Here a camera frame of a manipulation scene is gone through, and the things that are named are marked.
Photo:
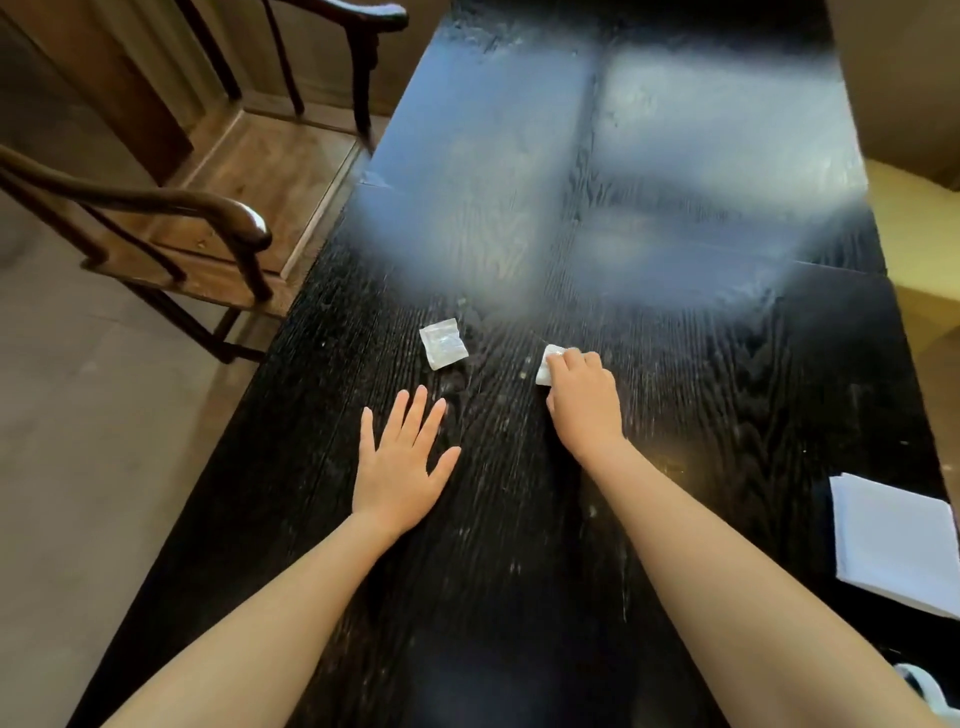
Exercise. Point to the white cloth napkin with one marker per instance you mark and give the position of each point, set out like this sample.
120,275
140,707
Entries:
896,540

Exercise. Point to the person's right forearm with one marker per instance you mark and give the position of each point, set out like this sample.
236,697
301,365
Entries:
735,600

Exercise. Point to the white cup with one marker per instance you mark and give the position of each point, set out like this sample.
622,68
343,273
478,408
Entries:
926,686

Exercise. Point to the yellow covered chair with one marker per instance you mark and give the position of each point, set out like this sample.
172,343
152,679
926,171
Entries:
922,240

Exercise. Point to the person's right hand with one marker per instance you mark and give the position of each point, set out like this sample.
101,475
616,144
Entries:
585,405

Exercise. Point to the person's left forearm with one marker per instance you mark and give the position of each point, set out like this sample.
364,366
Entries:
262,637

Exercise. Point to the dark wooden armchair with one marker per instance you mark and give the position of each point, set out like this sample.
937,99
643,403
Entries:
247,217

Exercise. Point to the black wooden table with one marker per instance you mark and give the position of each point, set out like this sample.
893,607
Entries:
750,375

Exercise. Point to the white sachet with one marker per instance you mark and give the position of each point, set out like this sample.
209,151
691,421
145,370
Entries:
444,343
543,371

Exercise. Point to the person's left hand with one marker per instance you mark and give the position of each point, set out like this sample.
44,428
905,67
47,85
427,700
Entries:
397,480

